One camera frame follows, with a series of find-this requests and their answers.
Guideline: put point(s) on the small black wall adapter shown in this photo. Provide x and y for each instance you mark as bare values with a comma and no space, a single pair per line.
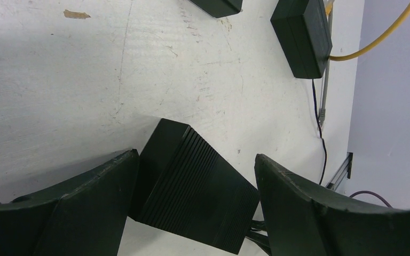
219,8

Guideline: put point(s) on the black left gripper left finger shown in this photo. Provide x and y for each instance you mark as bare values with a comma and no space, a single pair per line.
83,215

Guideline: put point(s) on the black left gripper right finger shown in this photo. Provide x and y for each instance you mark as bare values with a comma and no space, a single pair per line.
304,218

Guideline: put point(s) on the black power adapter brick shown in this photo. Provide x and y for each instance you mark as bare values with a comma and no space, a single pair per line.
302,29

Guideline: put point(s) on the small black labelled switch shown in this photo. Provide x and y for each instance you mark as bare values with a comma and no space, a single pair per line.
185,187

